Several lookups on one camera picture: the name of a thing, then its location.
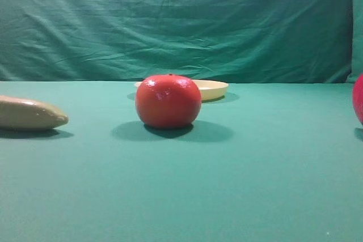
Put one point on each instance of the red apple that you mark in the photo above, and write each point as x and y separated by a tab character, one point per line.
357	98

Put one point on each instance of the yellow plate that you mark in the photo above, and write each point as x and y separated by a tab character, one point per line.
212	89

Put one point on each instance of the red orange fruit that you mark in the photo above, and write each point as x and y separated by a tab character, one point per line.
167	115

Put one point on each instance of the green backdrop cloth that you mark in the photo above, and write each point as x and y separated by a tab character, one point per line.
236	41

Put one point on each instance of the pale yellow banana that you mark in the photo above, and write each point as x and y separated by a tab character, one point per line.
27	114

